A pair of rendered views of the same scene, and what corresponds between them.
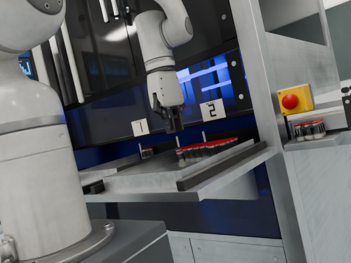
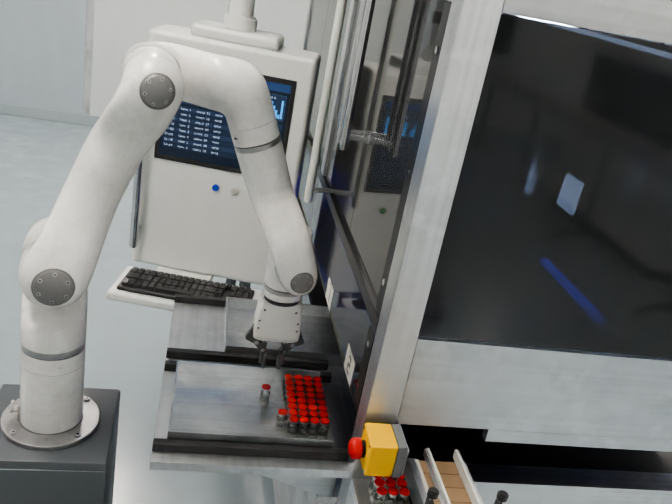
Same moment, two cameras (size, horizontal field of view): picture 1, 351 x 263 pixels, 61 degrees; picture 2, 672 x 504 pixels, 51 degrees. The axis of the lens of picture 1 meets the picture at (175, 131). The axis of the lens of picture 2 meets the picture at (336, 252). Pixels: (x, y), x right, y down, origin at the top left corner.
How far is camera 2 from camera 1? 1.23 m
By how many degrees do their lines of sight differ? 42
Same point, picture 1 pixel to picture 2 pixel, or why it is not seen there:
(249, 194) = (308, 486)
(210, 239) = not seen: hidden behind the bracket
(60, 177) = (48, 393)
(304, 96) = (368, 458)
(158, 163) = (263, 373)
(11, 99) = (30, 336)
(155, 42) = (271, 270)
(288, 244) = not seen: outside the picture
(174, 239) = not seen: hidden behind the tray
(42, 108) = (48, 348)
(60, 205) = (42, 409)
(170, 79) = (280, 313)
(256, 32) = (383, 339)
